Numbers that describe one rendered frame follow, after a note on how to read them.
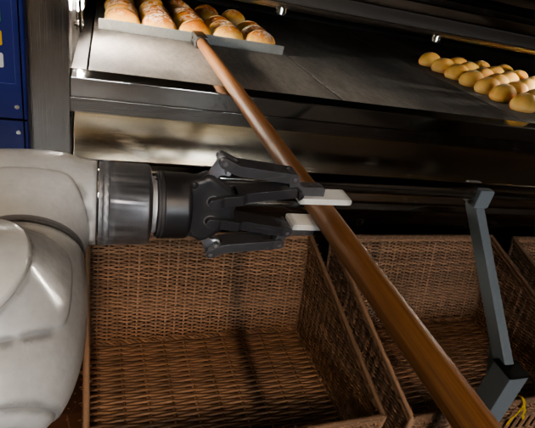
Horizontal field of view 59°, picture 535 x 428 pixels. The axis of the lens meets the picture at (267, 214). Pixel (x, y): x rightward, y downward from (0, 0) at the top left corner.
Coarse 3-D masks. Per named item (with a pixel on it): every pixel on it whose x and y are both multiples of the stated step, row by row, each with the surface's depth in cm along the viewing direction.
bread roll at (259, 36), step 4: (252, 32) 148; (256, 32) 148; (260, 32) 148; (264, 32) 149; (248, 36) 148; (252, 36) 148; (256, 36) 148; (260, 36) 148; (264, 36) 148; (268, 36) 149; (272, 36) 151; (248, 40) 148; (252, 40) 148; (256, 40) 148; (260, 40) 148; (264, 40) 148; (268, 40) 149; (272, 40) 150
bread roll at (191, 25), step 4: (188, 20) 141; (192, 20) 141; (196, 20) 141; (184, 24) 141; (188, 24) 141; (192, 24) 141; (196, 24) 141; (200, 24) 142; (204, 24) 142; (180, 28) 141; (184, 28) 141; (188, 28) 141; (192, 28) 141; (196, 28) 141; (200, 28) 142; (204, 28) 142; (208, 28) 143; (204, 32) 142; (208, 32) 143
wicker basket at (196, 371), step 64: (128, 256) 109; (192, 256) 114; (256, 256) 120; (320, 256) 118; (192, 320) 119; (256, 320) 125; (320, 320) 117; (128, 384) 104; (192, 384) 107; (256, 384) 110; (320, 384) 114
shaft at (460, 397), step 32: (224, 64) 112; (256, 128) 80; (288, 160) 68; (320, 224) 57; (352, 256) 50; (384, 288) 45; (384, 320) 44; (416, 320) 42; (416, 352) 39; (448, 384) 36; (448, 416) 35; (480, 416) 34
